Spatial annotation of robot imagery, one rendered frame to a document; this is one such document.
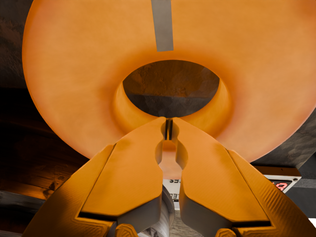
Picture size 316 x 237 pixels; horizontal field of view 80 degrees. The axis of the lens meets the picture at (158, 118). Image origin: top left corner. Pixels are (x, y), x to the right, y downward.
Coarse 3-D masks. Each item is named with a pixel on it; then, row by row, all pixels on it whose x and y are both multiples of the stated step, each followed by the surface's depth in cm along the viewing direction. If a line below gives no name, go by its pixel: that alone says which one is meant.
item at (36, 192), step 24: (0, 144) 18; (24, 144) 18; (48, 144) 19; (0, 168) 16; (24, 168) 17; (48, 168) 18; (72, 168) 19; (0, 192) 14; (24, 192) 15; (48, 192) 16; (168, 216) 31
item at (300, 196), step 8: (312, 160) 849; (304, 168) 816; (312, 168) 818; (288, 192) 732; (296, 192) 734; (304, 192) 735; (312, 192) 736; (296, 200) 710; (304, 200) 711; (312, 200) 713; (304, 208) 689; (312, 208) 690; (312, 216) 670
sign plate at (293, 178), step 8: (256, 168) 36; (264, 168) 36; (272, 168) 36; (280, 168) 36; (288, 168) 37; (296, 168) 37; (272, 176) 36; (280, 176) 35; (288, 176) 35; (296, 176) 35; (168, 184) 39; (176, 184) 39; (280, 184) 37; (288, 184) 37; (176, 192) 41; (176, 200) 43; (176, 208) 47
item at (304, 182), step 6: (300, 174) 491; (306, 174) 492; (312, 174) 492; (300, 180) 487; (306, 180) 486; (312, 180) 485; (294, 186) 509; (300, 186) 508; (306, 186) 506; (312, 186) 505
